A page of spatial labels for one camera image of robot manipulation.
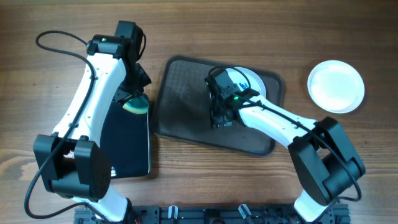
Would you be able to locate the green yellow sponge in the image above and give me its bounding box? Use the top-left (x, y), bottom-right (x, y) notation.
top-left (123, 95), bottom-right (149, 114)

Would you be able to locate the white plate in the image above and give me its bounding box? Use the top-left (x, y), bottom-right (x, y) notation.
top-left (226, 67), bottom-right (267, 97)
top-left (307, 60), bottom-right (365, 114)

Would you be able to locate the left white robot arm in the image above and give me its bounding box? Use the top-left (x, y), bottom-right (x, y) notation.
top-left (32, 34), bottom-right (151, 223)

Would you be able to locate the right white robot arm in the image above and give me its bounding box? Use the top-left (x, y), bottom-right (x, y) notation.
top-left (209, 87), bottom-right (366, 222)

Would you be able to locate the brown serving tray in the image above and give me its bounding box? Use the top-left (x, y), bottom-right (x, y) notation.
top-left (150, 55), bottom-right (276, 157)

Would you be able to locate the black water tray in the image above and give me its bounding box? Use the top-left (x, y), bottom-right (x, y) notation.
top-left (100, 101), bottom-right (151, 179)

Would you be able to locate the right black cable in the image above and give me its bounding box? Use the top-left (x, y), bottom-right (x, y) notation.
top-left (206, 65), bottom-right (363, 203)

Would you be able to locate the black cable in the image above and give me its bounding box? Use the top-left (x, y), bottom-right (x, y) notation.
top-left (24, 30), bottom-right (108, 223)
top-left (206, 65), bottom-right (363, 203)

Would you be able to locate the left black cable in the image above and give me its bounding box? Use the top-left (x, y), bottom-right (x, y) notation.
top-left (24, 30), bottom-right (108, 223)

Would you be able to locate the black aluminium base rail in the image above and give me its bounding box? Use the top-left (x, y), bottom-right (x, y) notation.
top-left (73, 204), bottom-right (351, 224)

